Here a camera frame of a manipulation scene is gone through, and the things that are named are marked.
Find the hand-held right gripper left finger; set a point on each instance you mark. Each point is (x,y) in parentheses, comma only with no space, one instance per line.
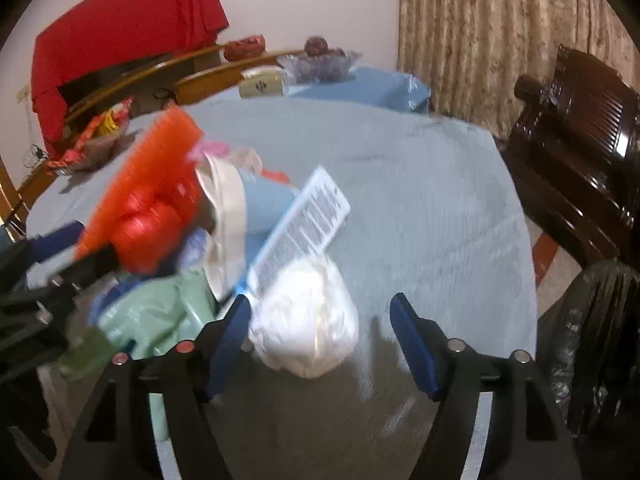
(227,345)

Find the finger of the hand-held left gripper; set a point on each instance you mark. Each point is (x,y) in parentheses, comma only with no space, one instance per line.
(85,267)
(50,242)

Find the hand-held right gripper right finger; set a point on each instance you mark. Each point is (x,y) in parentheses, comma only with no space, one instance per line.
(415,345)

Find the red plastic bag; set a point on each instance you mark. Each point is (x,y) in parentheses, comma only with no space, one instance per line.
(145,232)

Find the white plastic bag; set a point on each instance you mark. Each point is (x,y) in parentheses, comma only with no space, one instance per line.
(305,320)

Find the green rubber glove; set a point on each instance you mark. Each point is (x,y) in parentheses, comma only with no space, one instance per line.
(150,317)

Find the orange foam net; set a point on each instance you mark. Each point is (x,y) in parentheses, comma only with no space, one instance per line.
(150,160)

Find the white printed label card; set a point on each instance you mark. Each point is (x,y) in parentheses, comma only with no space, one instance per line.
(305,220)

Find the black trash bag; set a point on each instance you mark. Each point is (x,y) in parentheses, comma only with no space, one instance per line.
(595,340)

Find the wooden chair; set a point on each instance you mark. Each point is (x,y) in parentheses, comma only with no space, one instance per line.
(150,67)
(220,72)
(15,200)

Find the blue plastic bag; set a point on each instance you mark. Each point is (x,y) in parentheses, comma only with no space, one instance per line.
(196,250)

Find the glass snack bowl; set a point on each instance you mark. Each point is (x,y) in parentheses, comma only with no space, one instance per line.
(100,152)

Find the bowl with red snack wrappers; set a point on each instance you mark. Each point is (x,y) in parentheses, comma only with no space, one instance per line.
(97,122)

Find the pale blue cup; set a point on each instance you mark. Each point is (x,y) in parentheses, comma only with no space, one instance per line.
(270,205)

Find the pink plastic piece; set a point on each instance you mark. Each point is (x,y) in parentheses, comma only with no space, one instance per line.
(212,149)

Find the red cloth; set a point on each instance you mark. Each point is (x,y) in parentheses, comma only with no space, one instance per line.
(125,25)

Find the cream tissue box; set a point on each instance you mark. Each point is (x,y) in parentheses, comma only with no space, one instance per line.
(261,84)

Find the dark wooden armchair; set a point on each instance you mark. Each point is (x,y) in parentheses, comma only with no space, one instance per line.
(580,150)

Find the blue plastic sheet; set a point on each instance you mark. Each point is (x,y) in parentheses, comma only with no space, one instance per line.
(370,87)

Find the red net bag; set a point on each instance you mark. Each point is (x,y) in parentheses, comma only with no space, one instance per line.
(245,46)

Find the glass fruit bowl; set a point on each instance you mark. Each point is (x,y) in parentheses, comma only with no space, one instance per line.
(320,67)

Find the small dark red fruit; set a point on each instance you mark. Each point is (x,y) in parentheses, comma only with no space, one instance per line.
(337,52)

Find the large dark red fruit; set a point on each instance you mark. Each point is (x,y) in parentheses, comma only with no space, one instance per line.
(316,45)

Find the beige patterned curtain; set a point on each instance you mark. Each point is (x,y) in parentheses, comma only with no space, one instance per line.
(490,35)

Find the wall socket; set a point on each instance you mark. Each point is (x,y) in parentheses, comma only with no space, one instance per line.
(22,91)

